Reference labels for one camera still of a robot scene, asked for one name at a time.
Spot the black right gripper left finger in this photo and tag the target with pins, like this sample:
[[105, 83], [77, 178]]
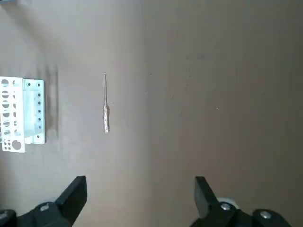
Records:
[[59, 208]]

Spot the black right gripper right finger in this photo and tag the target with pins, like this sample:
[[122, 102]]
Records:
[[225, 210]]

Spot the white test tube rack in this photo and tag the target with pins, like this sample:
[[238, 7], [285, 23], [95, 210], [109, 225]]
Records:
[[28, 108]]

